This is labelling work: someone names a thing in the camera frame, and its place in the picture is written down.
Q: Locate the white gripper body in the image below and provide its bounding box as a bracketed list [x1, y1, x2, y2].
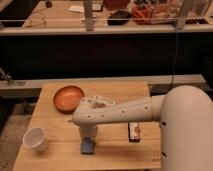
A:
[79, 125, 98, 142]

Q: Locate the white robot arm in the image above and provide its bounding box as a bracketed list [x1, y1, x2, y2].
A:
[72, 85, 213, 171]

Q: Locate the orange plate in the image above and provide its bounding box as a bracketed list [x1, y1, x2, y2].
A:
[53, 86, 84, 113]

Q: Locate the black white eraser block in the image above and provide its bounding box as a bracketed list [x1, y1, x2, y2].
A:
[128, 122, 140, 143]

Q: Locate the white cup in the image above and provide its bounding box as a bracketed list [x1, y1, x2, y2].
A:
[22, 127, 48, 152]

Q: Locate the black object on back table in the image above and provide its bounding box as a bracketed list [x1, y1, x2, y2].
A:
[107, 10, 131, 26]

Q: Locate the white paper sheet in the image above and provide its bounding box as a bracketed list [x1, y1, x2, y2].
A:
[68, 5, 84, 13]

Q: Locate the orange tool on back table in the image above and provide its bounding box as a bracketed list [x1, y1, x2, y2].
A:
[131, 5, 152, 25]

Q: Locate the metal post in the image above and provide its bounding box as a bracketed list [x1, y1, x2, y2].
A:
[83, 0, 94, 31]

